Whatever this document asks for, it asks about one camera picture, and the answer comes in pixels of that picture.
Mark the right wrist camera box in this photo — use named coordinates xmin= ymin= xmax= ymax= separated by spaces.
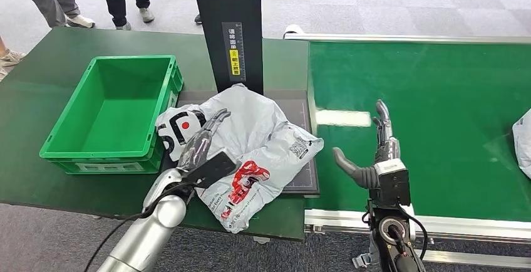
xmin=368 ymin=159 xmax=412 ymax=208

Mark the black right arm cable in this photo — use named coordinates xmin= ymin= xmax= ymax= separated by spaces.
xmin=396 ymin=203 xmax=430 ymax=261

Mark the label on machine column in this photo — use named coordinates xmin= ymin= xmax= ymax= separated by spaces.
xmin=221 ymin=21 xmax=246 ymax=83

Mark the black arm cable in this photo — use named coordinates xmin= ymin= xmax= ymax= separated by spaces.
xmin=396 ymin=203 xmax=430 ymax=261
xmin=83 ymin=180 xmax=196 ymax=272

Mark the green plastic crate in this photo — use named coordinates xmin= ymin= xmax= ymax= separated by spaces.
xmin=39 ymin=55 xmax=184 ymax=175

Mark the green table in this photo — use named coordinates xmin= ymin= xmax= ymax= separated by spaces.
xmin=0 ymin=27 xmax=310 ymax=243

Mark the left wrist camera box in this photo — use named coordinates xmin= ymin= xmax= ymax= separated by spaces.
xmin=182 ymin=150 xmax=238 ymax=190

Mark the grey plastic mailer bag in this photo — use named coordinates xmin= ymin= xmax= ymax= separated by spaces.
xmin=512 ymin=108 xmax=531 ymax=180
xmin=155 ymin=83 xmax=324 ymax=234

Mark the white crate label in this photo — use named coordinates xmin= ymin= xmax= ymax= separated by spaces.
xmin=75 ymin=162 xmax=146 ymax=173

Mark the green conveyor belt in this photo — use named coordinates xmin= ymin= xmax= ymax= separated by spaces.
xmin=307 ymin=41 xmax=531 ymax=223

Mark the black inbound machine column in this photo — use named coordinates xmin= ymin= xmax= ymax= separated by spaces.
xmin=190 ymin=0 xmax=265 ymax=95

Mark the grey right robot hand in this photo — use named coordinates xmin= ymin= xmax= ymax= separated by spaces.
xmin=331 ymin=100 xmax=401 ymax=191

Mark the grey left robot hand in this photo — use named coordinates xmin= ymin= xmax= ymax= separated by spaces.
xmin=176 ymin=108 xmax=232 ymax=174

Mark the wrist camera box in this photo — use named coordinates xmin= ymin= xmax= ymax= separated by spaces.
xmin=182 ymin=150 xmax=238 ymax=190
xmin=368 ymin=159 xmax=412 ymax=208

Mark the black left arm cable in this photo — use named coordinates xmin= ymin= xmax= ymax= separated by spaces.
xmin=83 ymin=180 xmax=196 ymax=272

